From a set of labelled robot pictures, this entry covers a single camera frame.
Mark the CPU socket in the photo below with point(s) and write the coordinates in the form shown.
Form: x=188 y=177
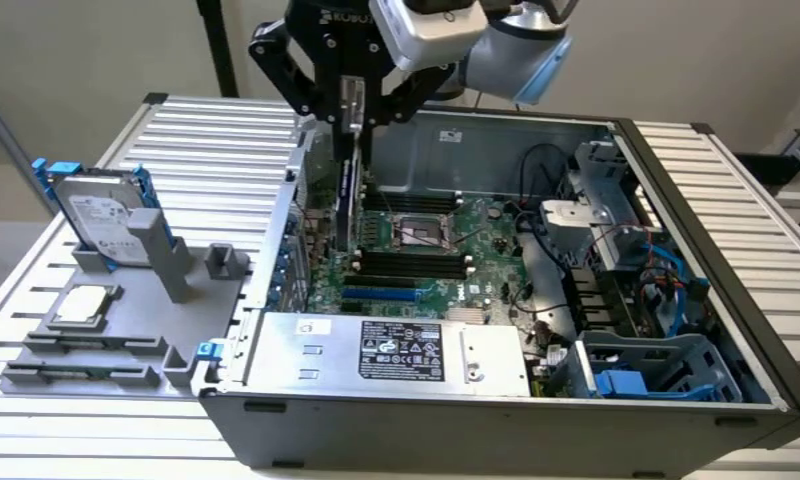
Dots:
x=423 y=231

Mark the graphics card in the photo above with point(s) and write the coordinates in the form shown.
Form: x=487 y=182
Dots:
x=348 y=190

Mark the blue case latch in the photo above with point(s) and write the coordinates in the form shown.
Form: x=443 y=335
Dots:
x=208 y=352

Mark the black expansion slot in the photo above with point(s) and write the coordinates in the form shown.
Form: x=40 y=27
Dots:
x=376 y=281

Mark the silver hard disk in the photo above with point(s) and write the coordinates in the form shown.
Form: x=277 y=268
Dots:
x=100 y=215

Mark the black stand pole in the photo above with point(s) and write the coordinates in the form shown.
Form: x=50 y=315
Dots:
x=220 y=45

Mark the metal drive cage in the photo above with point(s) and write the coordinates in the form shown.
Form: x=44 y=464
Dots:
x=594 y=210

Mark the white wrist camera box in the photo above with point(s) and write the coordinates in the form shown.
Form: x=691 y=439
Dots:
x=433 y=25

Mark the blue expansion slot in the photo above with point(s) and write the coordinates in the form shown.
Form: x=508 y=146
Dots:
x=379 y=294

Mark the grey parts rack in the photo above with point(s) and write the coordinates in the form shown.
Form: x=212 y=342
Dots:
x=173 y=320

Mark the green RAM stick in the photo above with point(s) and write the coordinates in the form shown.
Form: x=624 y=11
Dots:
x=73 y=372
x=93 y=343

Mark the silver CPU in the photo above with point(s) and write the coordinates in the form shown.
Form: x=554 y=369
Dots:
x=83 y=304

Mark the blue disk caddy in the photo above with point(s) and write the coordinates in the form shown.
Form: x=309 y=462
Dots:
x=155 y=200

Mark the silver chipset heat sink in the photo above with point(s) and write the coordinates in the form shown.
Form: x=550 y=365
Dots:
x=471 y=316

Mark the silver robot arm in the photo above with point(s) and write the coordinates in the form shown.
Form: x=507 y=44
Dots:
x=507 y=45

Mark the silver power supply unit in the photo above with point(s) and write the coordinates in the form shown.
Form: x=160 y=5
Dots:
x=347 y=350

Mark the green motherboard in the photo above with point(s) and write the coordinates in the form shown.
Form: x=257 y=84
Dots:
x=440 y=280

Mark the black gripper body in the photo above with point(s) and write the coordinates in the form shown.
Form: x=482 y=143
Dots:
x=336 y=40

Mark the open black PC case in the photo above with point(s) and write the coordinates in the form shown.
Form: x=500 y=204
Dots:
x=480 y=425

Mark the black RAM slot bank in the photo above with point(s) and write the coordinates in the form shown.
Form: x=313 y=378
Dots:
x=416 y=265
x=409 y=200

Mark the blue-grey plastic disk bay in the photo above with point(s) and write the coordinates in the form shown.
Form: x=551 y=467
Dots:
x=660 y=365

